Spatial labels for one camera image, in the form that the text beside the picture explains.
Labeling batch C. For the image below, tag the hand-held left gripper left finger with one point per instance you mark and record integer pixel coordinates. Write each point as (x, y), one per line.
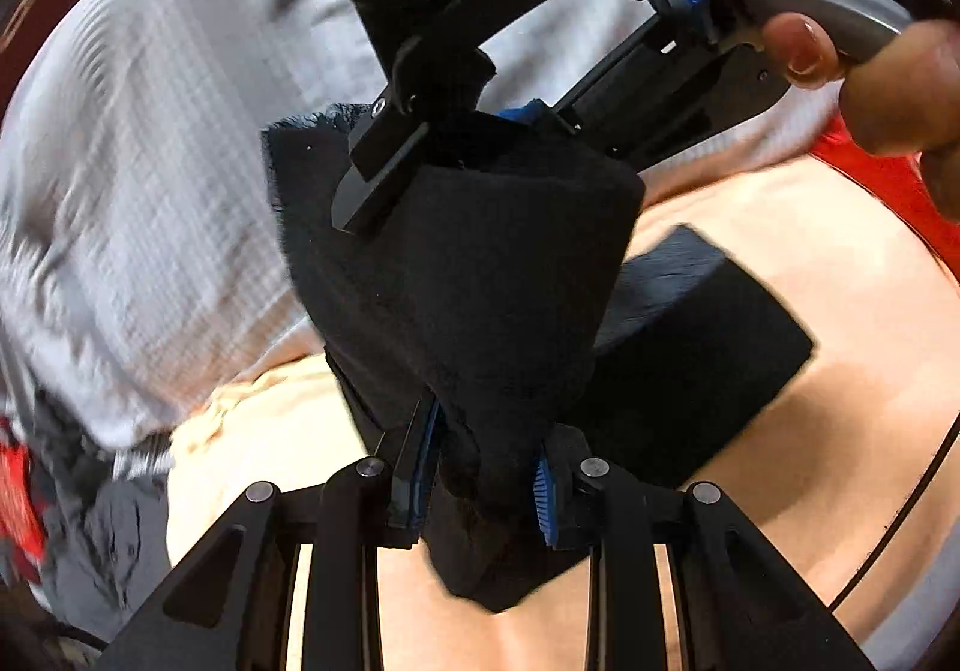
(429, 446)

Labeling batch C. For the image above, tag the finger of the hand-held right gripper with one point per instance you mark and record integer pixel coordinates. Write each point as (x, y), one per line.
(450, 4)
(660, 86)

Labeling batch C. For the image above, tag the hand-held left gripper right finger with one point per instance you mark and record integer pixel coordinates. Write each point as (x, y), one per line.
(541, 491)

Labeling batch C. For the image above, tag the black pants with floral trim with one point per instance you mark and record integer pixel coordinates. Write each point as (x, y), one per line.
(465, 281)

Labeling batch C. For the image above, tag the person's right hand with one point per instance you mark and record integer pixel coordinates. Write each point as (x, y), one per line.
(900, 94)

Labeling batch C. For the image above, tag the red embroidered cushion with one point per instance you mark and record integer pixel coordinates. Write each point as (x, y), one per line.
(892, 184)

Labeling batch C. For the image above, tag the peach blanket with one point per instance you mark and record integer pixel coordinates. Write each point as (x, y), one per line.
(787, 491)

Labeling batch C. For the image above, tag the dark grey jacket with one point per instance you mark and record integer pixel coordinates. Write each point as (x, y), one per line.
(112, 528)

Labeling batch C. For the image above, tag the grey striped duvet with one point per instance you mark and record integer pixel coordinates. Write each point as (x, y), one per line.
(150, 191)

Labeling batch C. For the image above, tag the white bed sheet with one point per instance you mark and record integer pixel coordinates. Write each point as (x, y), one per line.
(919, 630)

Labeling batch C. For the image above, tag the red cloth item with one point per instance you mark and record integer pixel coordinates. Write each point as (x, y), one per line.
(15, 491)

